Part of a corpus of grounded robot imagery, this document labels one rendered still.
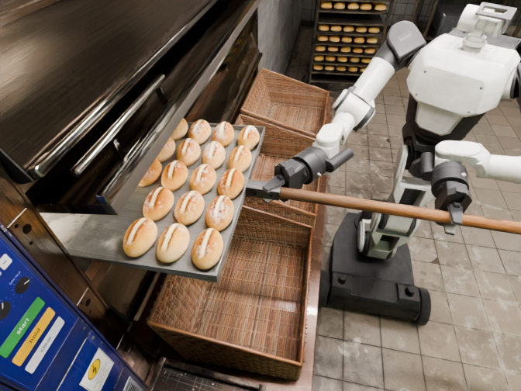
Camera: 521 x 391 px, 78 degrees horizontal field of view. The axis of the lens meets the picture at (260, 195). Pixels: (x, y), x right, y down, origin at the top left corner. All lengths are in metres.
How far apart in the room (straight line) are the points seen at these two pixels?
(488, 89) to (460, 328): 1.42
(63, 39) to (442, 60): 0.99
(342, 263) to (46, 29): 1.72
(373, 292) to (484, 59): 1.21
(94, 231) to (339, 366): 1.43
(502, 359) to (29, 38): 2.27
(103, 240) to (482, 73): 1.11
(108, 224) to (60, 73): 0.36
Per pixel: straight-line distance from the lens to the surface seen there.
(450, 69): 1.17
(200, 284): 1.31
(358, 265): 1.99
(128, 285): 0.96
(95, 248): 0.82
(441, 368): 2.07
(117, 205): 0.56
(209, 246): 0.69
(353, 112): 1.15
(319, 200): 0.82
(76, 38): 0.74
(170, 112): 0.71
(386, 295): 1.91
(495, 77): 1.17
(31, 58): 0.66
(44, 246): 0.69
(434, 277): 2.33
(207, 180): 0.84
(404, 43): 1.25
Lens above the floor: 1.78
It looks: 46 degrees down
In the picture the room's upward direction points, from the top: straight up
